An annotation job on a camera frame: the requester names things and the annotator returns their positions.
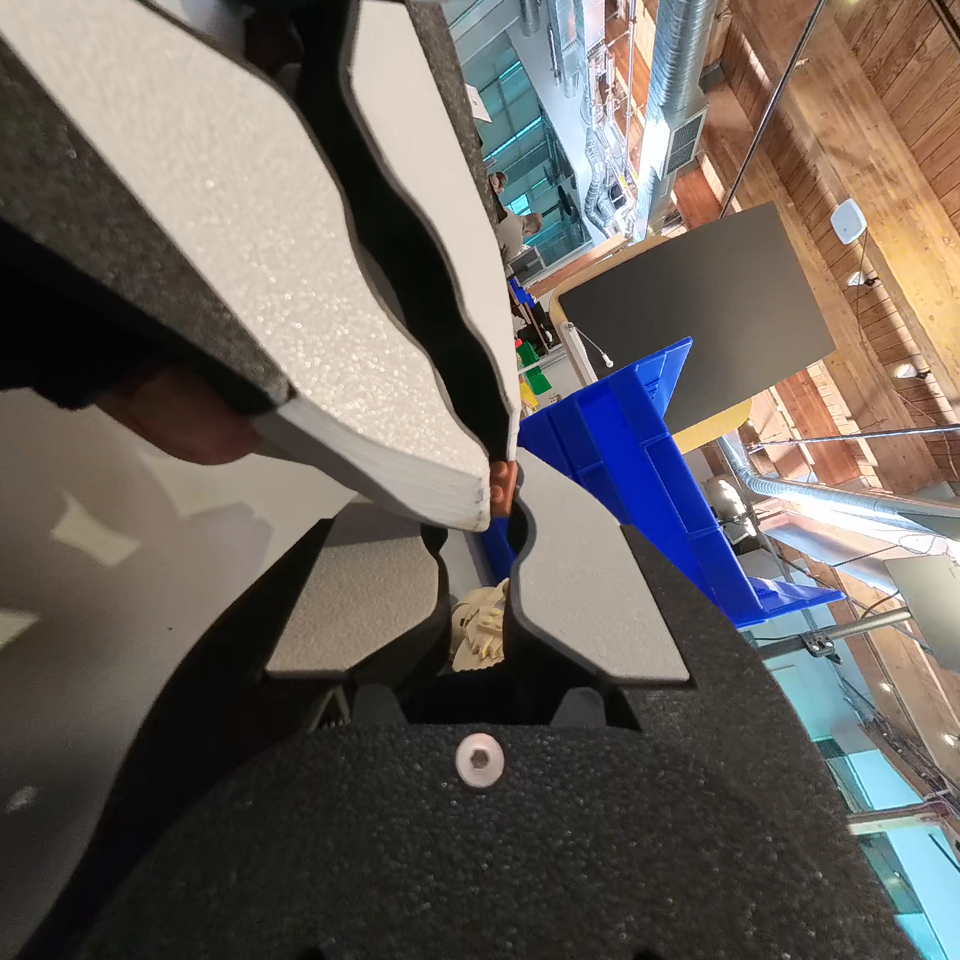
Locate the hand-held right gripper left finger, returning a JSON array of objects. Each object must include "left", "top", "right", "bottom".
[{"left": 263, "top": 503, "right": 447, "bottom": 679}]

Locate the tan brown brick toy figure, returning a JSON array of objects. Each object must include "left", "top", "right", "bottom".
[{"left": 450, "top": 582, "right": 511, "bottom": 673}]

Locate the studio light panel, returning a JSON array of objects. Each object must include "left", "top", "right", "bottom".
[{"left": 885, "top": 555, "right": 960, "bottom": 676}]

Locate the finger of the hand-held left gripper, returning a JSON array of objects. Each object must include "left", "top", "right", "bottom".
[
  {"left": 338, "top": 0, "right": 526, "bottom": 466},
  {"left": 0, "top": 0, "right": 496, "bottom": 535}
]

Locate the person's left hand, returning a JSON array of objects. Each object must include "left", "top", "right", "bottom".
[{"left": 93, "top": 357, "right": 265, "bottom": 466}]

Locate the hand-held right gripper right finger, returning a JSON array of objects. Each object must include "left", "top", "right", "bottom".
[{"left": 504, "top": 449, "right": 696, "bottom": 687}]

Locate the wooden shelf unit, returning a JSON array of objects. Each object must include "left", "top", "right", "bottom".
[{"left": 507, "top": 278, "right": 568, "bottom": 414}]

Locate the small orange brick assembly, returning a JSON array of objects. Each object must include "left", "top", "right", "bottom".
[{"left": 486, "top": 458, "right": 522, "bottom": 520}]

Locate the grey desk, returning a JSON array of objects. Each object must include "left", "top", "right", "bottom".
[{"left": 0, "top": 383, "right": 391, "bottom": 960}]

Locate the black board with wooden edge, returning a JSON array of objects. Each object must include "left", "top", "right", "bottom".
[{"left": 548, "top": 201, "right": 838, "bottom": 454}]

